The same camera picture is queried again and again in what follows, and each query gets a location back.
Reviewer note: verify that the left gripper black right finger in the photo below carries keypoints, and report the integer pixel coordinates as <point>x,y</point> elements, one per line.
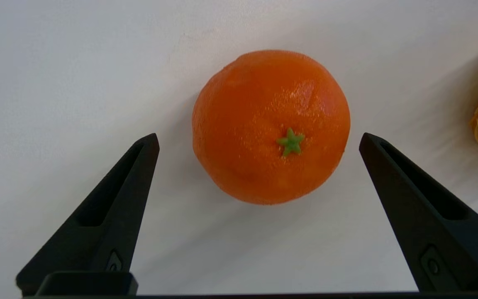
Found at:
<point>430,216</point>

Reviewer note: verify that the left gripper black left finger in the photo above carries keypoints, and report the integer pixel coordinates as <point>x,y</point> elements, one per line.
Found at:
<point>106,216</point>

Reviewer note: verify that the orange fruit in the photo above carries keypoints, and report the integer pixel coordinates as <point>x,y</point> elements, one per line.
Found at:
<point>270,124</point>

